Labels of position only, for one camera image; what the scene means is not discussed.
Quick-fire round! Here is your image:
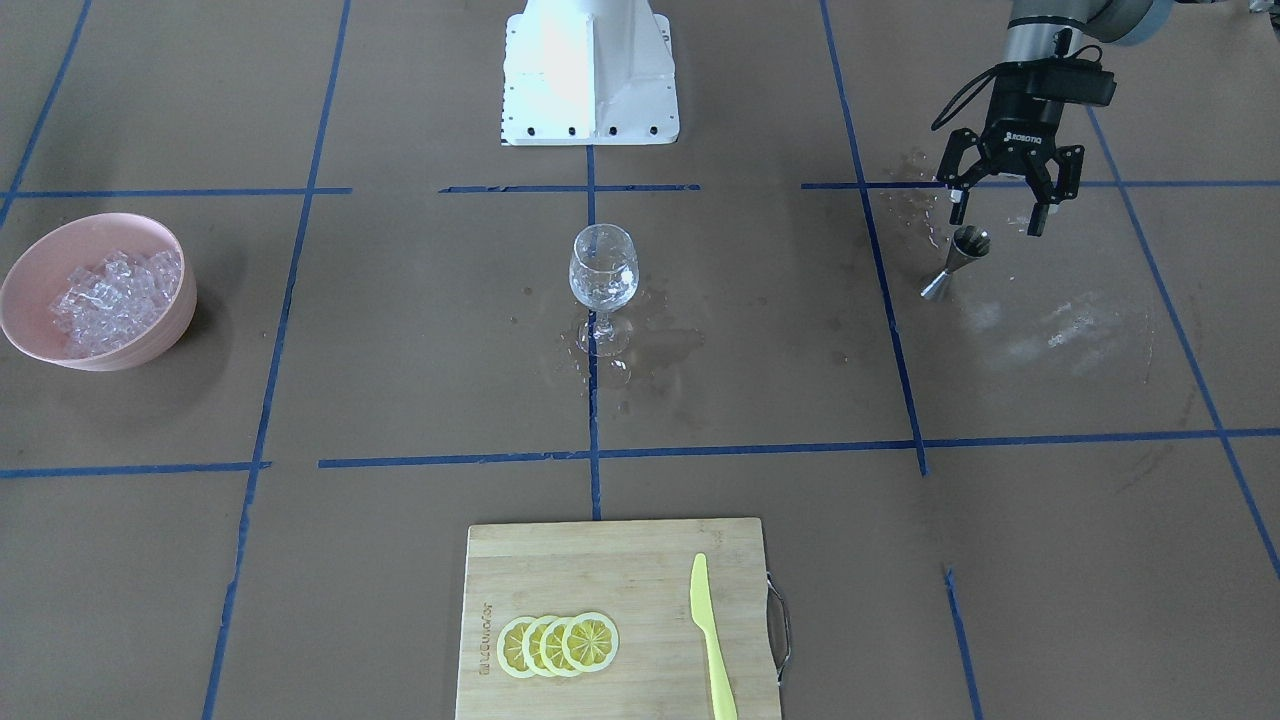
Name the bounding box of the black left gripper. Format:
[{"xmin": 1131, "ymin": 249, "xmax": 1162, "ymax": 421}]
[{"xmin": 934, "ymin": 61, "xmax": 1117, "ymax": 237}]

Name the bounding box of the steel cocktail jigger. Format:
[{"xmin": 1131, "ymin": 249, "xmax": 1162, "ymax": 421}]
[{"xmin": 919, "ymin": 225, "xmax": 992, "ymax": 301}]

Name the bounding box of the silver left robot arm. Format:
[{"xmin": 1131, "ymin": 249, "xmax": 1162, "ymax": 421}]
[{"xmin": 931, "ymin": 1, "xmax": 1174, "ymax": 236}]

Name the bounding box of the clear wine glass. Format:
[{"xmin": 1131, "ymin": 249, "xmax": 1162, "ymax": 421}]
[{"xmin": 568, "ymin": 223, "xmax": 639, "ymax": 357}]

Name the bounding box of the clear ice cube pile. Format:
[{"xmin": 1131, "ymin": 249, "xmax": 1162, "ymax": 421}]
[{"xmin": 47, "ymin": 250, "xmax": 183, "ymax": 359}]

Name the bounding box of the bamboo cutting board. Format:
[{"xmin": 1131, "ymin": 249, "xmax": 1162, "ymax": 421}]
[{"xmin": 454, "ymin": 518, "xmax": 782, "ymax": 719}]

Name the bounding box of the yellow plastic knife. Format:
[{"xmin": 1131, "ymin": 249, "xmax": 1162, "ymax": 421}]
[{"xmin": 689, "ymin": 553, "xmax": 739, "ymax": 719}]

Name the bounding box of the lemon slice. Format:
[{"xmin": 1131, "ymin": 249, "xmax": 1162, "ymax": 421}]
[
  {"xmin": 521, "ymin": 615, "xmax": 561, "ymax": 678},
  {"xmin": 498, "ymin": 616, "xmax": 538, "ymax": 679},
  {"xmin": 561, "ymin": 611, "xmax": 620, "ymax": 673},
  {"xmin": 539, "ymin": 616, "xmax": 582, "ymax": 678}
]

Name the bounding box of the pink plastic bowl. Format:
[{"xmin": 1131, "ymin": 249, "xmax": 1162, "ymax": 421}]
[{"xmin": 3, "ymin": 211, "xmax": 197, "ymax": 372}]

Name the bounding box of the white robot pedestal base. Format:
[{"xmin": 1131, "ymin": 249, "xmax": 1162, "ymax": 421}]
[{"xmin": 500, "ymin": 1, "xmax": 681, "ymax": 147}]

